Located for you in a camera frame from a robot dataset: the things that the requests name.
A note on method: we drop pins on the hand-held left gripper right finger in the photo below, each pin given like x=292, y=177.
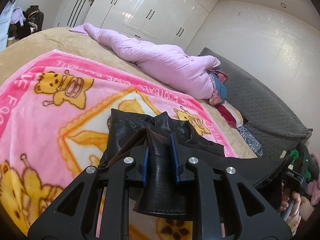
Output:
x=175, y=160

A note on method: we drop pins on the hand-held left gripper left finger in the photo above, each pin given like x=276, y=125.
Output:
x=145, y=165

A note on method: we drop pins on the grey quilted headboard cover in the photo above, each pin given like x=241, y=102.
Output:
x=262, y=105

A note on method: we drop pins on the white wardrobe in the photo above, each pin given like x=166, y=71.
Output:
x=155, y=7

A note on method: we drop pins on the blue floral quilt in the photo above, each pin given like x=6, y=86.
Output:
x=220, y=86

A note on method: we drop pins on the pink printed blanket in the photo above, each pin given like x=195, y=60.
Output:
x=62, y=130

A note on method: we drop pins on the recessed ceiling light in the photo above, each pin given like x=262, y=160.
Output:
x=283, y=4

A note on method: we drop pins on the white drawer cabinet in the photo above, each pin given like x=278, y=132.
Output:
x=6, y=30

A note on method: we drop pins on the blue paisley cloth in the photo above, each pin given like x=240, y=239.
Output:
x=250, y=140

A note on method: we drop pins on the green cloth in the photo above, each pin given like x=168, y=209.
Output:
x=296, y=154

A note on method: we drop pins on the black leather jacket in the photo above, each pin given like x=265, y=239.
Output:
x=160, y=180

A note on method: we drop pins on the person's right hand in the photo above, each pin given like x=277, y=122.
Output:
x=298, y=205

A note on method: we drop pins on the red patterned pillow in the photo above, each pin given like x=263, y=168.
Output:
x=231, y=116

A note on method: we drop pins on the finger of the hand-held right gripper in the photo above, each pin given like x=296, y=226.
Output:
x=286, y=163

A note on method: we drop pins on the purple cloth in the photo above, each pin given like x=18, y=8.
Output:
x=17, y=16

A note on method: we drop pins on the clothes heap on chair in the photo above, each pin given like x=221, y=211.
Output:
x=35, y=20

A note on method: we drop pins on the pale pink quilt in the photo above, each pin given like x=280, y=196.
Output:
x=162, y=62

